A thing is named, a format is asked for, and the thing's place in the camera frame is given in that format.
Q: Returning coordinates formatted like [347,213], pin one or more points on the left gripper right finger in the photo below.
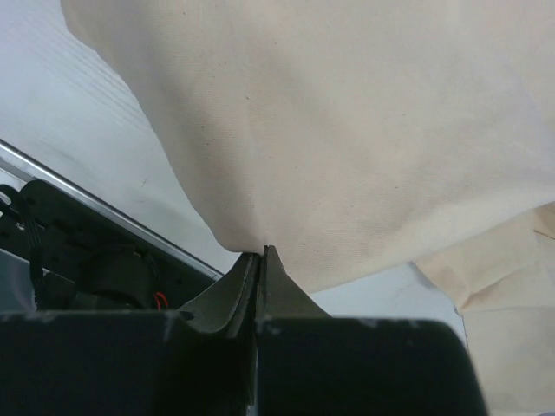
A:
[310,363]

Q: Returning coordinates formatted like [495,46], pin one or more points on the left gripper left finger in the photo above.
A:
[195,360]

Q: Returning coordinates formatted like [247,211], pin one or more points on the beige cloth surgical kit wrap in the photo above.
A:
[358,135]

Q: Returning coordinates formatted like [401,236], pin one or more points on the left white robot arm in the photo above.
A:
[77,260]

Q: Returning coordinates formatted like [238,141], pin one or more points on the front aluminium rail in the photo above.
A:
[20,165]

